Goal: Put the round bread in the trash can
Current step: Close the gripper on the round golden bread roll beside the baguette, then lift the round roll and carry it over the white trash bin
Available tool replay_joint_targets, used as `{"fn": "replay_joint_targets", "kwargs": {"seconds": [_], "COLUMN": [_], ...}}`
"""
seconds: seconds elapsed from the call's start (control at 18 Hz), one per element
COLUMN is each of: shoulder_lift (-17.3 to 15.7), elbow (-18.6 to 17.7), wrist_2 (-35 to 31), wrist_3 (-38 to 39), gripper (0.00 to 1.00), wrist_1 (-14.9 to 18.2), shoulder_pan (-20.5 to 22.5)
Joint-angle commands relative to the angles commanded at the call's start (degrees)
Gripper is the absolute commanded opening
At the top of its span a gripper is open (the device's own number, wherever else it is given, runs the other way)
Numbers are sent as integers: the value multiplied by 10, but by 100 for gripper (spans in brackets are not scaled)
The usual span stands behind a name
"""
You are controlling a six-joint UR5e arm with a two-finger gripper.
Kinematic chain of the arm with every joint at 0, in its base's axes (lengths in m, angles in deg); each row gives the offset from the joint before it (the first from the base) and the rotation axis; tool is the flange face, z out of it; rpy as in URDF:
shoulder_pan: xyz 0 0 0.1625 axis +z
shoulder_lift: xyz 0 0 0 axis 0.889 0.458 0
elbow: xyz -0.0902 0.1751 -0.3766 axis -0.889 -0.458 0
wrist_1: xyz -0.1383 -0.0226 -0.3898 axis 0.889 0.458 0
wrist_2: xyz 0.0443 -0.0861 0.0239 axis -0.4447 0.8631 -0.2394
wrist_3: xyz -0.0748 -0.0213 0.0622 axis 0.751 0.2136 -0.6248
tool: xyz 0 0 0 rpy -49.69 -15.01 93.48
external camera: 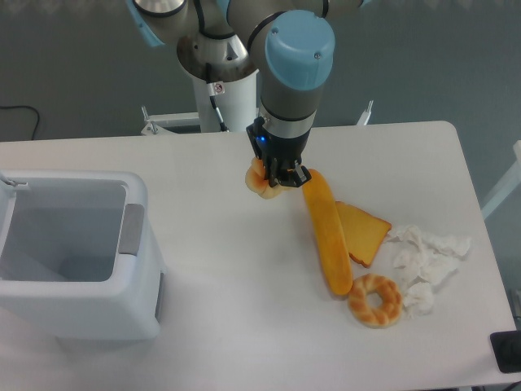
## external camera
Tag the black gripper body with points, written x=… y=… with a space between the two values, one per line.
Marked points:
x=264 y=144

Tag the twisted round bread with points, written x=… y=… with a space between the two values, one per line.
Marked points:
x=256 y=182

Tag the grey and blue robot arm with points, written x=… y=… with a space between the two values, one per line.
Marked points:
x=258 y=66

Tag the white plastic trash can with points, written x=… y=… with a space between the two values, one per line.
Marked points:
x=78 y=256

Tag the long orange baguette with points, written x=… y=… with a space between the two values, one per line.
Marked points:
x=329 y=234

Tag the orange toast slice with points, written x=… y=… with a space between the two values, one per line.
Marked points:
x=363 y=232

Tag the crumpled white tissue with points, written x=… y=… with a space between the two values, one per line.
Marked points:
x=424 y=263

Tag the black device at edge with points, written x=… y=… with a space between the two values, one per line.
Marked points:
x=506 y=348

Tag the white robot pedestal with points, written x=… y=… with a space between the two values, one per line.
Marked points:
x=223 y=79

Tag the white metal base frame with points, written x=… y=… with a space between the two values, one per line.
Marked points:
x=175 y=121

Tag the braided ring bread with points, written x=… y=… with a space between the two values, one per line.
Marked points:
x=375 y=301

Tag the white frame at right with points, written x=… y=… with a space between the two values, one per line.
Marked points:
x=508 y=182

